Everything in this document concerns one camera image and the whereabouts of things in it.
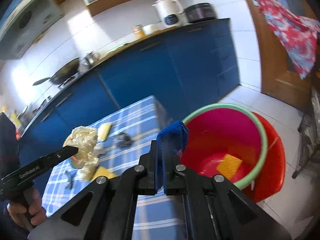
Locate red bucket green rim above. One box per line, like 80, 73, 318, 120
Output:
181, 103, 268, 190

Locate orange basin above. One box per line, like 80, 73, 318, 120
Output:
243, 113, 286, 203

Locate yellow banana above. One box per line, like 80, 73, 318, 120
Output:
63, 134, 73, 147

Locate left hand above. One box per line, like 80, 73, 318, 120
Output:
7, 188, 47, 229

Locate steel kettle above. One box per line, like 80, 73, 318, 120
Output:
84, 51, 100, 68

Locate yellow white sponge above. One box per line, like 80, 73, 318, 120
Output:
98, 122, 112, 141

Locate blue kitchen cabinets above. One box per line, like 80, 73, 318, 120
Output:
19, 18, 240, 165

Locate yellow tin can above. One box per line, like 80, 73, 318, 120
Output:
132, 24, 145, 39

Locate dark rice cooker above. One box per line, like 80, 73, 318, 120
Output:
184, 3, 217, 24

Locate cream paper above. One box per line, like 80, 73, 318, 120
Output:
70, 126, 99, 181

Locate white electric kettle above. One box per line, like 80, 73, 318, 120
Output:
152, 0, 184, 28

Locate range hood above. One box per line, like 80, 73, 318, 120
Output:
1, 0, 63, 61

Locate red floral cloth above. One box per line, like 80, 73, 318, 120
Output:
256, 0, 319, 79

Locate blue cloth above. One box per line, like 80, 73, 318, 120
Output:
156, 121, 189, 153

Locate black wok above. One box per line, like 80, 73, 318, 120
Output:
33, 57, 80, 86

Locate wooden door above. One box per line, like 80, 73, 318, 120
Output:
246, 0, 311, 112

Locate steel wool scrubber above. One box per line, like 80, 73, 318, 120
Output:
113, 132, 133, 148

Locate yellow foam fruit net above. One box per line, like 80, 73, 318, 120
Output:
216, 154, 242, 180

